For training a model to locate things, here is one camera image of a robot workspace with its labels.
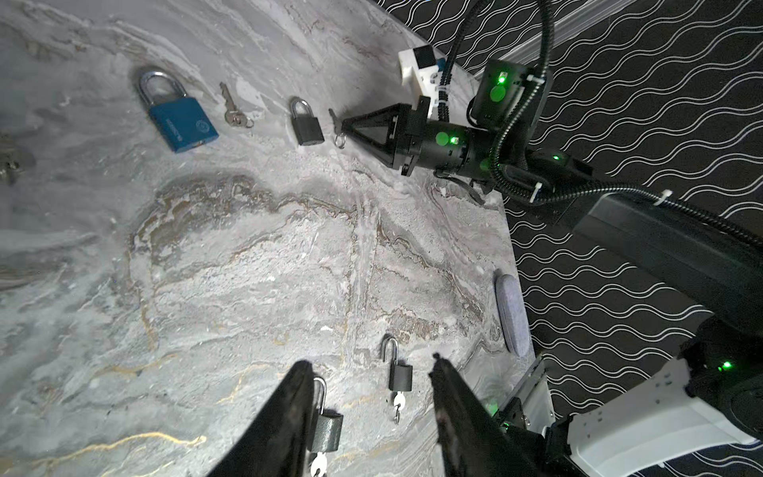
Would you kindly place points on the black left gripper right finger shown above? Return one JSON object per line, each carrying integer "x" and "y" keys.
{"x": 472, "y": 442}

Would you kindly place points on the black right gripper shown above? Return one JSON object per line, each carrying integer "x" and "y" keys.
{"x": 401, "y": 138}

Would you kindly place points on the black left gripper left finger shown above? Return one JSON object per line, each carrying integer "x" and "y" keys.
{"x": 275, "y": 443}

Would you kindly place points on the black padlock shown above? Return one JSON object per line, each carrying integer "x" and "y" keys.
{"x": 326, "y": 430}
{"x": 305, "y": 124}
{"x": 400, "y": 375}

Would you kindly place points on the small silver key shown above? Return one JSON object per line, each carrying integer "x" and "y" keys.
{"x": 233, "y": 115}

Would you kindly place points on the blue padlock with key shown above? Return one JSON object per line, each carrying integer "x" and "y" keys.
{"x": 182, "y": 121}

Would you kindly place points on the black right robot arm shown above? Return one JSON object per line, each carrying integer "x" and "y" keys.
{"x": 708, "y": 395}

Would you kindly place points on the grey oval felt pad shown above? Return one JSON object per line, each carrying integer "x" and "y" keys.
{"x": 512, "y": 313}

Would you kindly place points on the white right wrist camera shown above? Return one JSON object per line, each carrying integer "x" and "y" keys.
{"x": 421, "y": 71}

